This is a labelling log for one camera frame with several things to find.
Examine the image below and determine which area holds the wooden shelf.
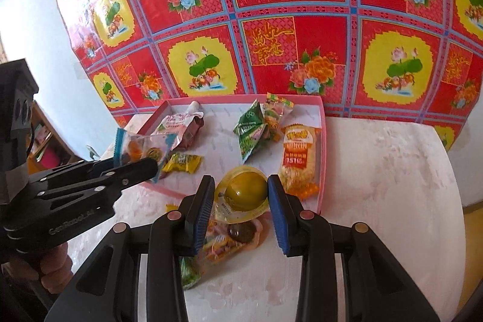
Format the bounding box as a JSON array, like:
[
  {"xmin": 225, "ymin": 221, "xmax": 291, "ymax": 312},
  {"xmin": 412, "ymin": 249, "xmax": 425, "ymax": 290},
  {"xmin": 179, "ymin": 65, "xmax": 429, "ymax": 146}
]
[{"xmin": 26, "ymin": 99, "xmax": 78, "ymax": 175}]

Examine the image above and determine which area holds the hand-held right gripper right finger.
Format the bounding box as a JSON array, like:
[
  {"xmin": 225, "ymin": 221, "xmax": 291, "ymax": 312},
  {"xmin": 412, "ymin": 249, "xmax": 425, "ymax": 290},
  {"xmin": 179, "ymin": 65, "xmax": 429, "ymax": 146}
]
[{"xmin": 267, "ymin": 174, "xmax": 440, "ymax": 322}]

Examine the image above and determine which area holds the orange rice cracker packet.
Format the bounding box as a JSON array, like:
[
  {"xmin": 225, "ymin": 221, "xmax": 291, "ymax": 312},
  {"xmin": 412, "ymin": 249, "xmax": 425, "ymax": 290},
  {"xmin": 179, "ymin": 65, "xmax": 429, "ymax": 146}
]
[{"xmin": 278, "ymin": 123, "xmax": 322, "ymax": 199}]

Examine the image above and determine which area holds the small orange clear candy packet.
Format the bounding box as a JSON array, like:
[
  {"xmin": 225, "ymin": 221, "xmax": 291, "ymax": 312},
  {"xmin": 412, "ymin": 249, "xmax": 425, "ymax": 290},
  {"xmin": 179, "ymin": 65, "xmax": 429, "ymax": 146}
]
[{"xmin": 264, "ymin": 93, "xmax": 294, "ymax": 142}]

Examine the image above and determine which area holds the yellow candy packet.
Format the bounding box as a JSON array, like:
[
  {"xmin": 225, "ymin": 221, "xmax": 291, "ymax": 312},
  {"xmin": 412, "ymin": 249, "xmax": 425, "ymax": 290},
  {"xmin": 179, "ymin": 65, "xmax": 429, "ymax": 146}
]
[{"xmin": 162, "ymin": 152, "xmax": 203, "ymax": 174}]

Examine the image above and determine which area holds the red floral printed cloth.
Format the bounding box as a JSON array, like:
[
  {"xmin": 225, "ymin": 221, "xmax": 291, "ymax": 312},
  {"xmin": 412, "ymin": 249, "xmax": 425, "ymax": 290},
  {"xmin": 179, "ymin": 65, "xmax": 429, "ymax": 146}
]
[{"xmin": 47, "ymin": 0, "xmax": 483, "ymax": 153}]

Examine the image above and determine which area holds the brown domed jelly cup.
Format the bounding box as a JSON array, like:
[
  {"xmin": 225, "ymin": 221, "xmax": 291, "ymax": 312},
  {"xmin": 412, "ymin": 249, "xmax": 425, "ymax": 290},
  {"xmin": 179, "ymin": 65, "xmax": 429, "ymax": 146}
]
[{"xmin": 213, "ymin": 167, "xmax": 270, "ymax": 225}]

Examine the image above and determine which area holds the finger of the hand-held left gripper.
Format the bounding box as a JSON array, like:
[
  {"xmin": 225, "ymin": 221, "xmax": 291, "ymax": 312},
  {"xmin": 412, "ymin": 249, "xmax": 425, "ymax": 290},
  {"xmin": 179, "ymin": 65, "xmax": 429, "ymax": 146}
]
[
  {"xmin": 28, "ymin": 158, "xmax": 117, "ymax": 190},
  {"xmin": 41, "ymin": 158, "xmax": 159, "ymax": 211}
]

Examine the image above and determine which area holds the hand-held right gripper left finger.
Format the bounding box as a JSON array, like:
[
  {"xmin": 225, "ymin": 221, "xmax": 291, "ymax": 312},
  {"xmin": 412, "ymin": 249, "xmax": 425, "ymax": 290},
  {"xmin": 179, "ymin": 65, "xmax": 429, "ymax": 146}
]
[{"xmin": 44, "ymin": 175, "xmax": 216, "ymax": 322}]

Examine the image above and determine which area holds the pink cardboard box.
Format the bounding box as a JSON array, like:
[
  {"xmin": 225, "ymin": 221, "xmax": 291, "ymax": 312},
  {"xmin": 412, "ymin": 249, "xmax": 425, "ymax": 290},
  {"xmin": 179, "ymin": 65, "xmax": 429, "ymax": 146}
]
[{"xmin": 124, "ymin": 96, "xmax": 327, "ymax": 215}]

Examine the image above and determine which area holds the green pea snack packet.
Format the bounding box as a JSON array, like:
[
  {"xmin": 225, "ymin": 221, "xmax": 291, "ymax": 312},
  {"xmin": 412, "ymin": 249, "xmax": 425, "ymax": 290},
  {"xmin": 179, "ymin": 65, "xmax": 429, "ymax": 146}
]
[
  {"xmin": 180, "ymin": 256, "xmax": 202, "ymax": 289},
  {"xmin": 233, "ymin": 99, "xmax": 267, "ymax": 162}
]

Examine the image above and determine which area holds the blue clear candy packet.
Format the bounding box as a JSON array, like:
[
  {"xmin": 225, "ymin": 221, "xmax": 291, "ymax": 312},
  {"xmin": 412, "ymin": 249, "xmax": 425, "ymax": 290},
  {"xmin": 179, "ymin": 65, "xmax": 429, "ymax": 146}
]
[{"xmin": 114, "ymin": 128, "xmax": 182, "ymax": 183}]

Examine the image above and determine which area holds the orange burger gummy packet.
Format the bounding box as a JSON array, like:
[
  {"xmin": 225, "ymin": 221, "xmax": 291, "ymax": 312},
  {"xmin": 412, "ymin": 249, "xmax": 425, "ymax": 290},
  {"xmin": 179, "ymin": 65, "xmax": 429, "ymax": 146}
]
[{"xmin": 200, "ymin": 218, "xmax": 267, "ymax": 264}]

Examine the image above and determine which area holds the pink and maroon snack pouch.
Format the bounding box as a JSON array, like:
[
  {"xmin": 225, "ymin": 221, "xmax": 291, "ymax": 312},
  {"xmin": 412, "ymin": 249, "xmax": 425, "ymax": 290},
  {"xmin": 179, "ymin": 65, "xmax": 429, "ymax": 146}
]
[{"xmin": 156, "ymin": 101, "xmax": 205, "ymax": 151}]

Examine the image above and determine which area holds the person's left hand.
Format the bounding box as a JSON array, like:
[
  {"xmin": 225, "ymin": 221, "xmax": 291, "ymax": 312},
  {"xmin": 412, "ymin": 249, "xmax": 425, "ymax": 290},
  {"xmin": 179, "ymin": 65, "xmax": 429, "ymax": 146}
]
[{"xmin": 36, "ymin": 242, "xmax": 73, "ymax": 294}]

